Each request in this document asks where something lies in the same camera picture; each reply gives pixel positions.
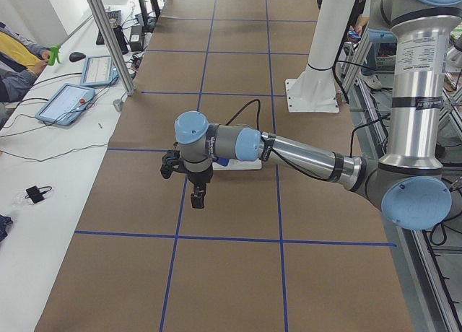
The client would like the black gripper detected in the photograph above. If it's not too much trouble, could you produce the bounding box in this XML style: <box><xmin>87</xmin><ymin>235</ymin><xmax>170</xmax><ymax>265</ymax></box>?
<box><xmin>187</xmin><ymin>167</ymin><xmax>213</xmax><ymax>209</ymax></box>

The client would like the blue microfiber towel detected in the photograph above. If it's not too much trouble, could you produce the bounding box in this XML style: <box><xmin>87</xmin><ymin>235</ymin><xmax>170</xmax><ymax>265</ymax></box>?
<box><xmin>215</xmin><ymin>157</ymin><xmax>230</xmax><ymax>167</ymax></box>

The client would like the white rack base tray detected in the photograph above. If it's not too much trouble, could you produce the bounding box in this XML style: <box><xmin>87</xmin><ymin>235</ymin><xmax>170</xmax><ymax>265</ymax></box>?
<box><xmin>212</xmin><ymin>159</ymin><xmax>262</xmax><ymax>170</ymax></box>

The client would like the near teach pendant tablet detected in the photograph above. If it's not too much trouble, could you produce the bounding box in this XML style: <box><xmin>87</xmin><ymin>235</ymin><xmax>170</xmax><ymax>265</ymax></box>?
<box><xmin>35</xmin><ymin>83</ymin><xmax>96</xmax><ymax>126</ymax></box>

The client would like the teach pendant tablet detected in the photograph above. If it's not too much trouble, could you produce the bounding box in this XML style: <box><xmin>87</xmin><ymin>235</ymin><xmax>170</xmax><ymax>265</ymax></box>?
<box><xmin>80</xmin><ymin>56</ymin><xmax>118</xmax><ymax>87</ymax></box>
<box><xmin>35</xmin><ymin>83</ymin><xmax>96</xmax><ymax>126</ymax></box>

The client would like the small black adapter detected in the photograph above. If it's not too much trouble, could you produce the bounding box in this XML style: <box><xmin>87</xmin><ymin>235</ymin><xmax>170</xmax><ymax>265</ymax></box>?
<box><xmin>25</xmin><ymin>185</ymin><xmax>53</xmax><ymax>204</ymax></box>

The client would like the far teach pendant tablet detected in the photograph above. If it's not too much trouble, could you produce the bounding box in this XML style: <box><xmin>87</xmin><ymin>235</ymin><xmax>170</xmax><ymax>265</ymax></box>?
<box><xmin>80</xmin><ymin>56</ymin><xmax>118</xmax><ymax>87</ymax></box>

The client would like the black power brick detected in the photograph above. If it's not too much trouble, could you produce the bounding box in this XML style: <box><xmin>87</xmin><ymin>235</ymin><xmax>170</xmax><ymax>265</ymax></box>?
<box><xmin>128</xmin><ymin>25</ymin><xmax>144</xmax><ymax>52</ymax></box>

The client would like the black computer mouse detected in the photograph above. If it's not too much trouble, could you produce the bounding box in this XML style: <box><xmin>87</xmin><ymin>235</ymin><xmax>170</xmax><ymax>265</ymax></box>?
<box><xmin>69</xmin><ymin>52</ymin><xmax>86</xmax><ymax>63</ymax></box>

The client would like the black keyboard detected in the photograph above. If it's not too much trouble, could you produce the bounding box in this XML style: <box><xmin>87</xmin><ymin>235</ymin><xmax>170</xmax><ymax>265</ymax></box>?
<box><xmin>95</xmin><ymin>9</ymin><xmax>123</xmax><ymax>46</ymax></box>

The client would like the green plastic clamp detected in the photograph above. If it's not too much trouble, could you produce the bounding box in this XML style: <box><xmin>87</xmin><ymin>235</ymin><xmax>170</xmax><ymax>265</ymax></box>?
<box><xmin>48</xmin><ymin>45</ymin><xmax>61</xmax><ymax>66</ymax></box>

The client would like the seated person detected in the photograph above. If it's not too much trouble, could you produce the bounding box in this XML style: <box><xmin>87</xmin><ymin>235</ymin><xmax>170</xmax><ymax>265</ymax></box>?
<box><xmin>1</xmin><ymin>22</ymin><xmax>51</xmax><ymax>103</ymax></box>

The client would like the smartphone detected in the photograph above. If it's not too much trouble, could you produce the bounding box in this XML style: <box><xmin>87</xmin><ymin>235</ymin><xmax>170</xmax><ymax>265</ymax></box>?
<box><xmin>347</xmin><ymin>30</ymin><xmax>361</xmax><ymax>41</ymax></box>

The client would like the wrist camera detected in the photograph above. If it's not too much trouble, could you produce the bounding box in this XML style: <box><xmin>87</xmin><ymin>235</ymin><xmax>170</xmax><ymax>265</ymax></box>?
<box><xmin>160</xmin><ymin>149</ymin><xmax>183</xmax><ymax>179</ymax></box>

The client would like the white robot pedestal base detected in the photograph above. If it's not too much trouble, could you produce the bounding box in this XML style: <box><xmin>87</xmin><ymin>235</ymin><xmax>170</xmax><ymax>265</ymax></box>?
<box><xmin>285</xmin><ymin>0</ymin><xmax>359</xmax><ymax>113</ymax></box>

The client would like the aluminium frame post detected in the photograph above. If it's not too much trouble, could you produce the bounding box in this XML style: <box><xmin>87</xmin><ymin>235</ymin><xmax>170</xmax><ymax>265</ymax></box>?
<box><xmin>87</xmin><ymin>0</ymin><xmax>135</xmax><ymax>96</ymax></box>

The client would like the aluminium side frame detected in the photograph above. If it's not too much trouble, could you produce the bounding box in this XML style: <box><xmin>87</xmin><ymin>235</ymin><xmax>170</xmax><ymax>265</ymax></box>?
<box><xmin>357</xmin><ymin>15</ymin><xmax>461</xmax><ymax>331</ymax></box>

